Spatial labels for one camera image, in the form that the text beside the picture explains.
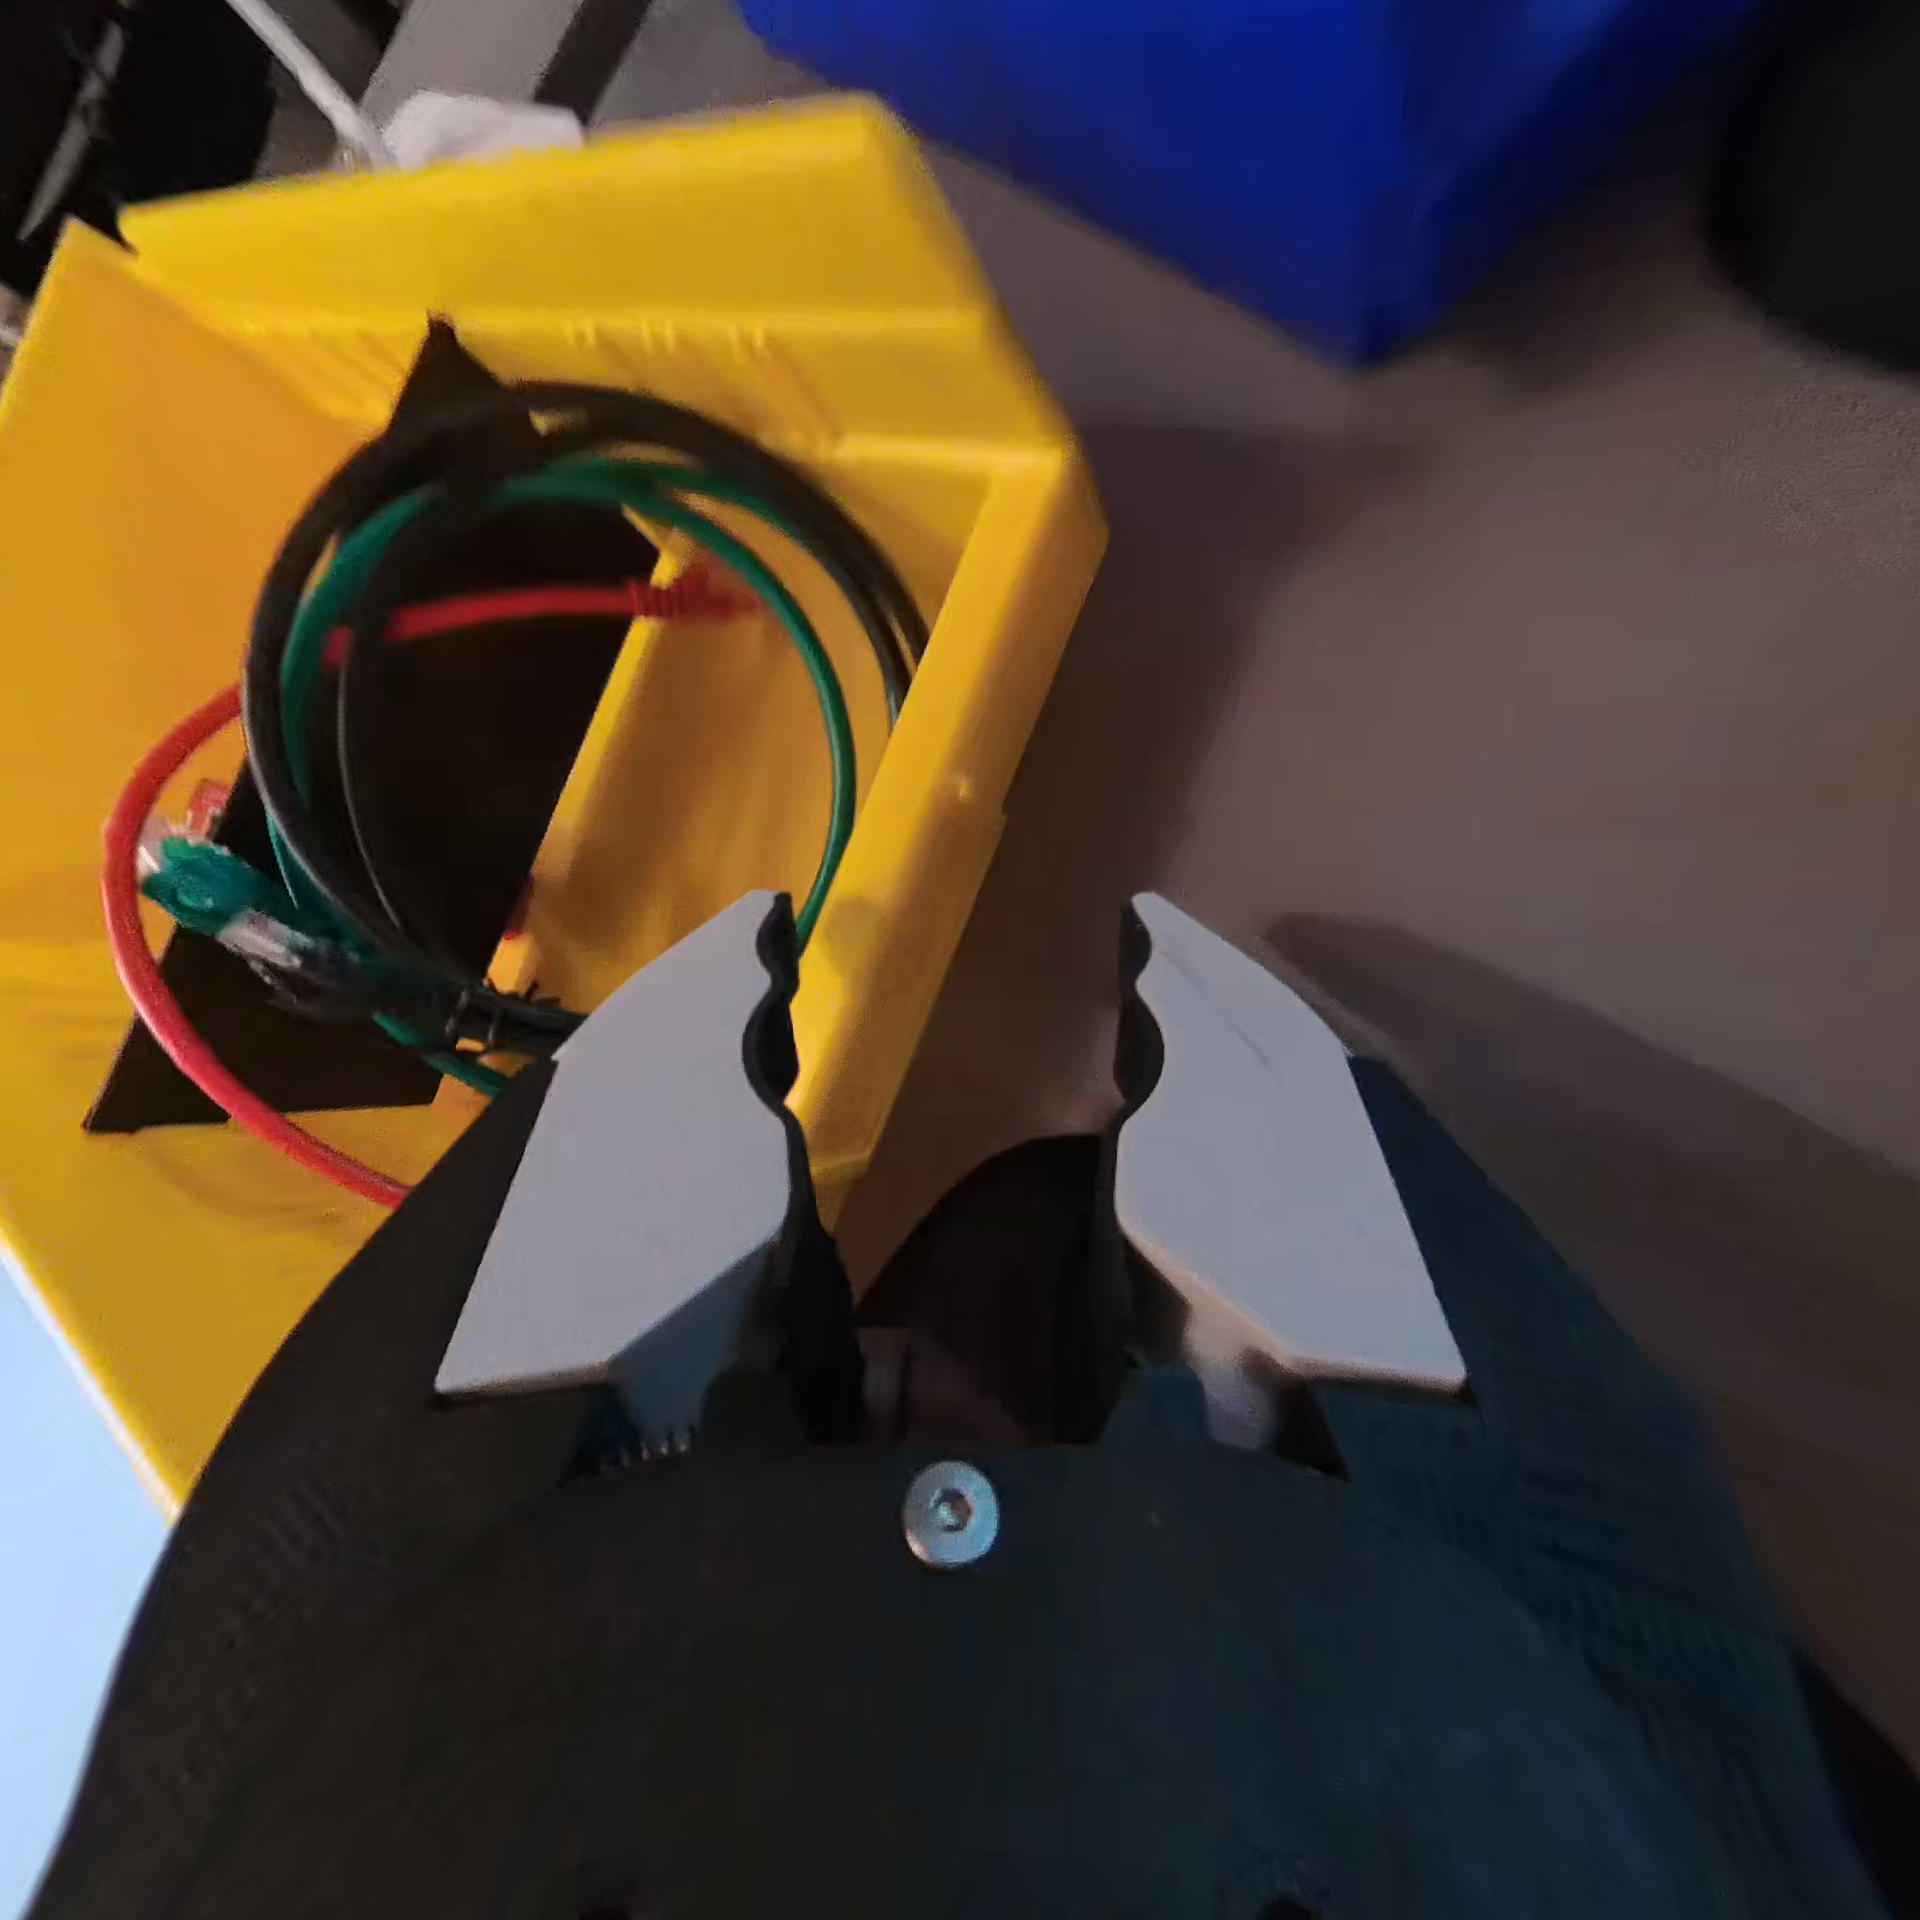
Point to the yellow plastic bin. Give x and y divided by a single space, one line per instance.
674 271

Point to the blue plastic bin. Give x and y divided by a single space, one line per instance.
1275 149

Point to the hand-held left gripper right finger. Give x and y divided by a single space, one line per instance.
1275 1201

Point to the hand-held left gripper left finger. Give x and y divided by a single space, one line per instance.
628 1201

